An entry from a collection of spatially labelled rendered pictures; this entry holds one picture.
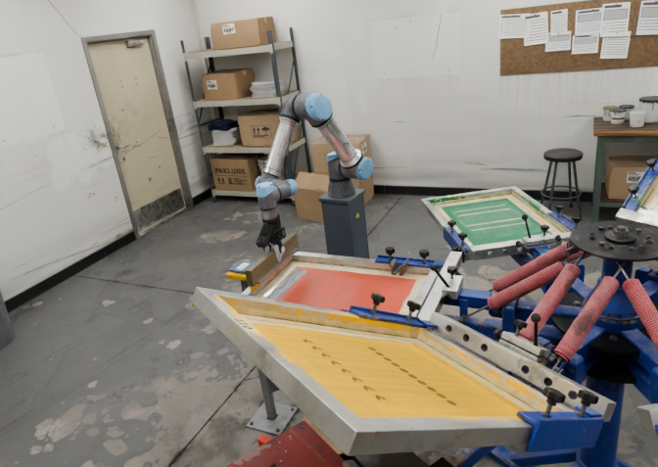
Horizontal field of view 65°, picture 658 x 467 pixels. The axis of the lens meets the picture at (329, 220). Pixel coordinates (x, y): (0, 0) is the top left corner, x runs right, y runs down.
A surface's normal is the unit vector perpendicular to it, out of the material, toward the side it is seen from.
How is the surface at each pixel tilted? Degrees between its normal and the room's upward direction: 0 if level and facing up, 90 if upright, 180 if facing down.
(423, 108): 90
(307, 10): 90
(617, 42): 89
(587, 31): 87
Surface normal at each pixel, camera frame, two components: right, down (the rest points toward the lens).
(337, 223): -0.51, 0.37
